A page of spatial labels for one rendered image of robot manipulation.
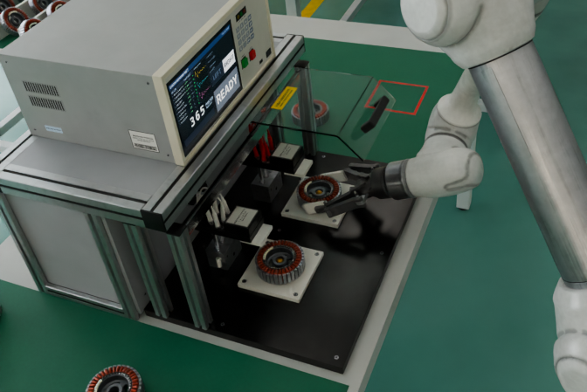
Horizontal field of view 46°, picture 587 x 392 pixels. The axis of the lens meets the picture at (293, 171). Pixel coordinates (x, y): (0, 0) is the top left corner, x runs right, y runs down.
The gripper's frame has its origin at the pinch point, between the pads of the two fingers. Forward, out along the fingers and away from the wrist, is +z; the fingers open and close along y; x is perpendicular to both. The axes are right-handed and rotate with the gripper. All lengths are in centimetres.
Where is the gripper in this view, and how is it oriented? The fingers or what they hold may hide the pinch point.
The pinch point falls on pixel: (320, 192)
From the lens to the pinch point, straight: 171.0
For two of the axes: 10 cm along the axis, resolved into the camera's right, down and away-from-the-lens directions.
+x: -4.6, -7.8, -4.3
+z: -8.0, 1.5, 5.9
